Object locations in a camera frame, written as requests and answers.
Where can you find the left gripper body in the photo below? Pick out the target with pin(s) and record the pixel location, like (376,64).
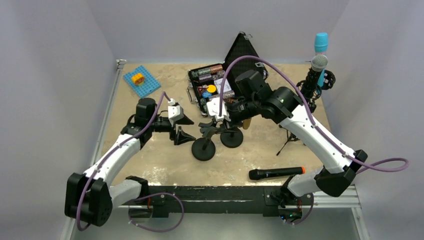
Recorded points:
(161,125)

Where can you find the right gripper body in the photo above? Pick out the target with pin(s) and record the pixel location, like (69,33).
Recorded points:
(242,110)

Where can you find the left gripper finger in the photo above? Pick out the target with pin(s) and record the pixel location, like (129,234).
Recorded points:
(181,137)
(182,119)

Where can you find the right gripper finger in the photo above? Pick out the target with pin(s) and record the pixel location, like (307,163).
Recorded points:
(207,130)
(230,127)

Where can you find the gold microphone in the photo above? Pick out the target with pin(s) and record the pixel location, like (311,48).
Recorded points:
(246,123)

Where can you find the black round-base mic stand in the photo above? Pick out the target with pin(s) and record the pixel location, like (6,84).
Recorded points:
(203,148)

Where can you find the black microphone orange end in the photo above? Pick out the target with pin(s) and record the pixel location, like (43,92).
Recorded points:
(259,174)

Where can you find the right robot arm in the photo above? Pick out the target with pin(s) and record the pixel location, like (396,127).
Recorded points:
(340,163)

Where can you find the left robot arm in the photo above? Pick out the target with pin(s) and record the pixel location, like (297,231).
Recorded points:
(90,196)

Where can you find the silver-head black microphone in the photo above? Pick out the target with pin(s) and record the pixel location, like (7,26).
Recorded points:
(318,64)

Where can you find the blue microphone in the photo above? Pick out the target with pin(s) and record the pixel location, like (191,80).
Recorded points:
(321,43)

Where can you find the white playing card deck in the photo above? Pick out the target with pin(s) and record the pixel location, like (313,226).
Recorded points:
(218,85)

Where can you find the red triangular token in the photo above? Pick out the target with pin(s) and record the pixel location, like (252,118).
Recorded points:
(201,89)

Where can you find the yellow dealer chip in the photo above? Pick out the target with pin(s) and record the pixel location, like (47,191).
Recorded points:
(211,89)

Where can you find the black poker chip case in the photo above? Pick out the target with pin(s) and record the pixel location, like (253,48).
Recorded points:
(207,74)

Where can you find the blue building baseplate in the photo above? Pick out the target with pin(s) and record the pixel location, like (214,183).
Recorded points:
(147,86)

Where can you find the yellow orange toy brick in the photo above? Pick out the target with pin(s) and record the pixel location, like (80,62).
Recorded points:
(138,79)

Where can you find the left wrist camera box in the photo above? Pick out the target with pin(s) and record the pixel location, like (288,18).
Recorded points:
(175,113)

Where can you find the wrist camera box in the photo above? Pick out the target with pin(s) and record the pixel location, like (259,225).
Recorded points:
(217,111)
(175,113)

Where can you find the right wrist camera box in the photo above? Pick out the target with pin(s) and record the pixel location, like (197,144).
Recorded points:
(217,111)

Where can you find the black front mounting rail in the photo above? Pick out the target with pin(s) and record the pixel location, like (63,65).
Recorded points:
(263,200)

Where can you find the shock-mount round-base stand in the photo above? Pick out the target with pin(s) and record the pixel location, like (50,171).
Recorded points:
(311,96)

